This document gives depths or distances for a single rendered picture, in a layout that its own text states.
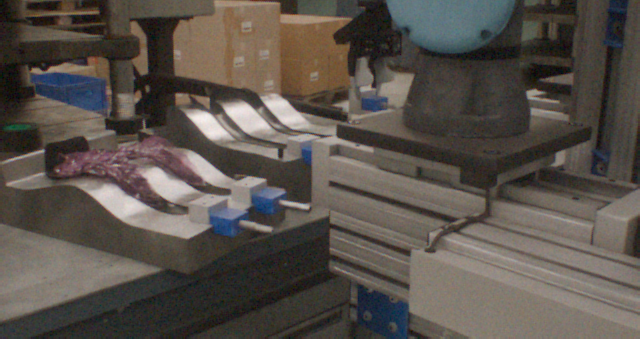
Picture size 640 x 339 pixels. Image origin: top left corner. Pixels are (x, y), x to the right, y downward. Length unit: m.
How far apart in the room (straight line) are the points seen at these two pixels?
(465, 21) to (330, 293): 0.85
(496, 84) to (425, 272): 0.23
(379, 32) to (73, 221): 0.72
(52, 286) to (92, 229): 0.14
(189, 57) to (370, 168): 4.63
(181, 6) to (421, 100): 1.37
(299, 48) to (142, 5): 3.99
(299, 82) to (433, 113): 5.21
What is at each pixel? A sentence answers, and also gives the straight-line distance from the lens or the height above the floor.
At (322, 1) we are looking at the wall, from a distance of 9.77.
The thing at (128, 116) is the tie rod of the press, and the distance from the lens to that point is 1.91.
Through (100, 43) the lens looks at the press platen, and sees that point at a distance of 1.86.
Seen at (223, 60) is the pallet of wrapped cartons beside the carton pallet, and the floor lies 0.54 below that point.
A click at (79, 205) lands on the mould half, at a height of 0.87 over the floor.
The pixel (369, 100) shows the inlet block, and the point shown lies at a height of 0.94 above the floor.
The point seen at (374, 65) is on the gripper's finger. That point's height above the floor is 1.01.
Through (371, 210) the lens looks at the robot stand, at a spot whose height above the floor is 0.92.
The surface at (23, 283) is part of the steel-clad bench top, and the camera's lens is 1.06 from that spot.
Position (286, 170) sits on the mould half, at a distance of 1.25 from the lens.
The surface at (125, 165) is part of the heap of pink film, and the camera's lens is 1.17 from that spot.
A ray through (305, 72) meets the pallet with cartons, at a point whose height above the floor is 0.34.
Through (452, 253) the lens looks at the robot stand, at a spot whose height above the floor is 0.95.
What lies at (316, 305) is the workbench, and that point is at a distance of 1.39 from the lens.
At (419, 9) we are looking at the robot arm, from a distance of 0.67.
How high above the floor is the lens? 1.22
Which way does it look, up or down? 15 degrees down
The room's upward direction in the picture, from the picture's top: 1 degrees clockwise
